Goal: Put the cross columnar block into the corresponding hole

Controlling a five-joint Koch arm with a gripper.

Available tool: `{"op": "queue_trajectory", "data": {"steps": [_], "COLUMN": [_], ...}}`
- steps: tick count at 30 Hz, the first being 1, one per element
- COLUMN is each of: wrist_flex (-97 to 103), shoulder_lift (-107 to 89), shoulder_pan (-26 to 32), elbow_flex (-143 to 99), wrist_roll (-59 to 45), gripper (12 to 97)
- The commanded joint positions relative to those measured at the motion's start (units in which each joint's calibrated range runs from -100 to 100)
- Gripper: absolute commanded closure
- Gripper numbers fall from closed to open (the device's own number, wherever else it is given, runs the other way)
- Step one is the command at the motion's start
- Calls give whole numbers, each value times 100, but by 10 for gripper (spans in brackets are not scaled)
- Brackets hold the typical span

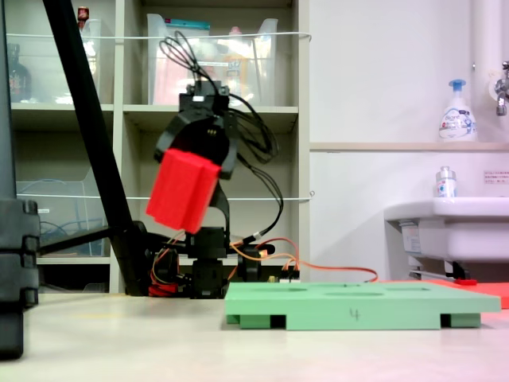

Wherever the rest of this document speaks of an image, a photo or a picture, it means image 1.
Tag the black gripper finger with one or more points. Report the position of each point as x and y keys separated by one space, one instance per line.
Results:
x=232 y=155
x=169 y=133

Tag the red cross columnar block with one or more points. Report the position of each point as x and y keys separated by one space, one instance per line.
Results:
x=183 y=191

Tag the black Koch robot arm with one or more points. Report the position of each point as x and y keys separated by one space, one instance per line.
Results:
x=208 y=246

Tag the large clear storage bin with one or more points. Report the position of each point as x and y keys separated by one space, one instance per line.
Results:
x=171 y=87

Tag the beige shelf unit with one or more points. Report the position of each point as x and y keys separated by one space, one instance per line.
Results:
x=254 y=115

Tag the black red table clamp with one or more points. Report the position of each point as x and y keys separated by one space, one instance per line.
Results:
x=248 y=270
x=161 y=289

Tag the small circuit board with connectors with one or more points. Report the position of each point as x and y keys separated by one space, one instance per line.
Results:
x=290 y=276

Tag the clear plastic bin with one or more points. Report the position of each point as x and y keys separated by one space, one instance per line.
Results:
x=43 y=71

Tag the brown capped bottle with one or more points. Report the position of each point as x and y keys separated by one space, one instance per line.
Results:
x=82 y=16

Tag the dark glass bottle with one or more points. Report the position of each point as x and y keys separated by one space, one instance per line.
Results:
x=19 y=79

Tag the dark grey upright pole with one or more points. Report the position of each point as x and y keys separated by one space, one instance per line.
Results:
x=6 y=119

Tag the green shape sorting board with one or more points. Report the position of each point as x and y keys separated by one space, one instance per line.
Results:
x=358 y=306

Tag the black notched tripod leg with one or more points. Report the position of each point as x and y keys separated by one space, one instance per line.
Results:
x=16 y=258

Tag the small white bottle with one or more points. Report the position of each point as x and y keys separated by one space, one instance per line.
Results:
x=445 y=185

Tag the white pump soap bottle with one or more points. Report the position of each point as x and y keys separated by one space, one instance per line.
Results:
x=457 y=123

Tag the white sink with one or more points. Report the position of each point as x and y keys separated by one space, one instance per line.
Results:
x=457 y=231

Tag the orange flat board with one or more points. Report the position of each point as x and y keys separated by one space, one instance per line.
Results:
x=491 y=294

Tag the pink printed wall notice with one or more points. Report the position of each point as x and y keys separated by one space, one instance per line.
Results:
x=497 y=177

